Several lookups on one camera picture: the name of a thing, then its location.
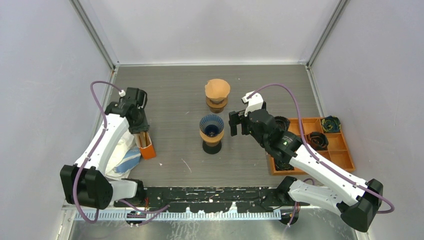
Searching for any blue ribbed dripper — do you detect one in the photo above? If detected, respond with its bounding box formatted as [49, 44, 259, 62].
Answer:
[199, 114, 224, 137]

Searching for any brown paper coffee filter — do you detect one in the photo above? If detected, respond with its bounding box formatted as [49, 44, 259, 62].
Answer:
[204, 78, 231, 101]

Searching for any red black carafe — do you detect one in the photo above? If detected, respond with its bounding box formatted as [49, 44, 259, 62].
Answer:
[202, 142, 222, 155]

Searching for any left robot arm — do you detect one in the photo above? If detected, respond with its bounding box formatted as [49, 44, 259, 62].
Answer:
[59, 87, 150, 210]

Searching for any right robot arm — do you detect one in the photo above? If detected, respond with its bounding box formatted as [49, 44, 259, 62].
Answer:
[228, 109, 383, 233]

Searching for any orange coffee filter box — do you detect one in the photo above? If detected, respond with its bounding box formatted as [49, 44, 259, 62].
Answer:
[133, 131, 157, 160]

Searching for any dark rolled coil back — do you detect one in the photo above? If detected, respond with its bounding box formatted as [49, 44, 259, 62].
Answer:
[274, 116, 291, 131]

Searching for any dark rolled coil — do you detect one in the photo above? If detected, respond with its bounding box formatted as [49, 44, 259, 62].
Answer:
[274, 159, 295, 171]
[306, 131, 329, 151]
[274, 116, 291, 131]

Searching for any white blue plastic bag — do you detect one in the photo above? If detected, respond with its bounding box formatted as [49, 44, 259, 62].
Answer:
[104, 130, 141, 180]

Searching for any dark rolled coil front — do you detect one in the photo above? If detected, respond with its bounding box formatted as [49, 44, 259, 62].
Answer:
[274, 159, 295, 171]

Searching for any dark rolled coil middle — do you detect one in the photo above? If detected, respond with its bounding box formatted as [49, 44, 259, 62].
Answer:
[306, 131, 329, 151]

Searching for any blue yellow rolled coil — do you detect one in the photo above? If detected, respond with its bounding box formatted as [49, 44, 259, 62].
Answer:
[320, 115, 341, 134]

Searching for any orange compartment tray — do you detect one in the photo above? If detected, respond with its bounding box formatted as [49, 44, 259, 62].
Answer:
[288, 117, 356, 173]

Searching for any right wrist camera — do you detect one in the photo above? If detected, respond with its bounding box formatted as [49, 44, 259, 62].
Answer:
[241, 91, 265, 117]

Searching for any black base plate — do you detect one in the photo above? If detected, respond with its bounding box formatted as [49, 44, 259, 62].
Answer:
[126, 186, 294, 214]

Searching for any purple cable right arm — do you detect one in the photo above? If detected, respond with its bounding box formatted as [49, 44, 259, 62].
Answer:
[246, 83, 396, 233]

